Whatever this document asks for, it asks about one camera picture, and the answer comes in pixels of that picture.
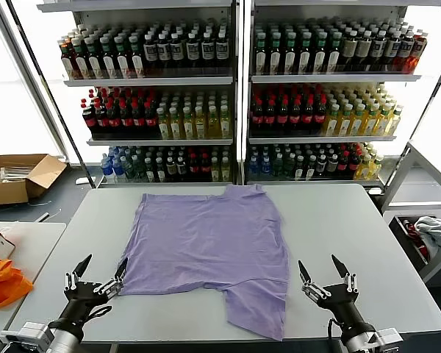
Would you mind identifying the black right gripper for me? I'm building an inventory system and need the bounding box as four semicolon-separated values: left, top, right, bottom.
298;254;365;332

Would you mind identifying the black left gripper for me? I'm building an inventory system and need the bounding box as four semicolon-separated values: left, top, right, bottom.
60;254;129;327

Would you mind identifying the purple t-shirt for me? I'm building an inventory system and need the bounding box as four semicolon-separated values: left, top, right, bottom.
116;183;290;342

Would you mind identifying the dark storage bin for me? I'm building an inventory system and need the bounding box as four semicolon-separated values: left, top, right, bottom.
388;215;441;284

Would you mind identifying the orange cloth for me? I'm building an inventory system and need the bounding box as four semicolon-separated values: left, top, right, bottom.
0;259;35;312

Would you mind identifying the orange white carton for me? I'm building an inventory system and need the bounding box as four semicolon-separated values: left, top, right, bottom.
0;228;16;264

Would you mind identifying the red white garment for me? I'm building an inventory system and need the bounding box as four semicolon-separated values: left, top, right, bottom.
402;218;429;260

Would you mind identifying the green tinted bottle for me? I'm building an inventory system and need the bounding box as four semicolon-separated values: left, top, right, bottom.
283;154;295;181
271;154;284;181
124;156;138;182

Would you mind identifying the white grey crumpled garment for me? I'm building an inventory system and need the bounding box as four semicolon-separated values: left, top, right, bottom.
414;215;441;258

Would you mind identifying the yellow juice bottle green cap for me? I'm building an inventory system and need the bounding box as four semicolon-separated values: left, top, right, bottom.
337;104;354;137
369;154;384;181
387;105;404;136
362;104;380;137
375;104;392;137
349;104;367;137
323;104;341;137
355;154;372;181

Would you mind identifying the open cardboard box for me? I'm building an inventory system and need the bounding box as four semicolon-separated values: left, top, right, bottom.
0;153;68;206

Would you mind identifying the grey metal shelf unit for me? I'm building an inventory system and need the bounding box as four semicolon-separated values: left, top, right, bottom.
244;0;441;188
35;0;240;188

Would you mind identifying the red tea bottle white cap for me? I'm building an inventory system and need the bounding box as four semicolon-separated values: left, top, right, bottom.
60;40;76;80
409;29;429;74

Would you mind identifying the dark bottle green white label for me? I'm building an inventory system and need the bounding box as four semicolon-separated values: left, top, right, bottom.
268;32;284;74
128;35;145;78
254;32;269;74
283;32;298;74
313;32;329;74
114;35;131;79
73;38;91;79
327;32;343;74
86;36;104;79
298;32;314;74
100;35;117;79

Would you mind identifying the dark bottle white square label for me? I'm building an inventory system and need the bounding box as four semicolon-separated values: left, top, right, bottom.
185;32;201;76
170;32;185;76
370;29;387;73
201;32;215;76
143;33;159;76
157;32;172;76
215;31;229;76
384;29;401;73

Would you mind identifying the dark bottle beige label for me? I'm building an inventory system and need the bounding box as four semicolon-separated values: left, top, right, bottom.
356;29;373;73
342;30;359;73

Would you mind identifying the red bottle blue label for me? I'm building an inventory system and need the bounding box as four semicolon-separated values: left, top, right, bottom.
397;29;414;73

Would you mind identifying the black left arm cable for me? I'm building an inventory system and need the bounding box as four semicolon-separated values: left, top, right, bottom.
81;305;113;327

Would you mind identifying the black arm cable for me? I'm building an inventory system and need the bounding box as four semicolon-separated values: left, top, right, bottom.
326;316;345;352
81;305;113;327

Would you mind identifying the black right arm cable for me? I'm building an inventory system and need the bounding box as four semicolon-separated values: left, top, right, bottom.
326;316;345;352

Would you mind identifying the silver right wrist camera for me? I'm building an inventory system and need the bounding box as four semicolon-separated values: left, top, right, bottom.
373;328;405;350

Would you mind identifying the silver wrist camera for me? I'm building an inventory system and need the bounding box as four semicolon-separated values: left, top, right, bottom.
373;328;405;350
0;321;55;349

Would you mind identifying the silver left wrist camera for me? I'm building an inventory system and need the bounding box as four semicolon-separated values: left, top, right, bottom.
0;321;55;349

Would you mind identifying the grey metal cart frame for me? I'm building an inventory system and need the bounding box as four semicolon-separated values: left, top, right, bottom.
381;141;441;284

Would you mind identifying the grey slanted frame post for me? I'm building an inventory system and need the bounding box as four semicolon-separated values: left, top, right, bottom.
0;0;96;187

